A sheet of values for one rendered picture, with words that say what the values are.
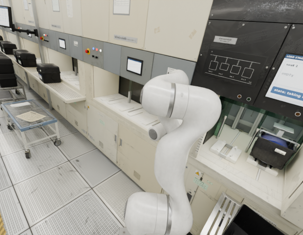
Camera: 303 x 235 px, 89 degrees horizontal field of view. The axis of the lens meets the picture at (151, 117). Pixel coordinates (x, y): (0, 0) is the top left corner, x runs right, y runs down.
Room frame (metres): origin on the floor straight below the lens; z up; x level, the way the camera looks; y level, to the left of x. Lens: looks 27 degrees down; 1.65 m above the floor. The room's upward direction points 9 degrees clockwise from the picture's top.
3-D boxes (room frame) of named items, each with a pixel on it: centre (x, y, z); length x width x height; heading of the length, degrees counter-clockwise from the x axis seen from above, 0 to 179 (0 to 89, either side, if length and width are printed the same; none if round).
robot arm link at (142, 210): (0.33, -0.05, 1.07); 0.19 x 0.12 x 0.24; 92
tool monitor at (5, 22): (2.61, 2.27, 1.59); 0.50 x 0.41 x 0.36; 143
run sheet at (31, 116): (1.80, 1.67, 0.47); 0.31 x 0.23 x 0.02; 74
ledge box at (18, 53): (3.15, 2.72, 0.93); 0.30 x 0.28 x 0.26; 56
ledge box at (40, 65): (2.43, 1.77, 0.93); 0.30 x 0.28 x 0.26; 50
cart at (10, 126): (1.93, 1.80, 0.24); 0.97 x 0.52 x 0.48; 55
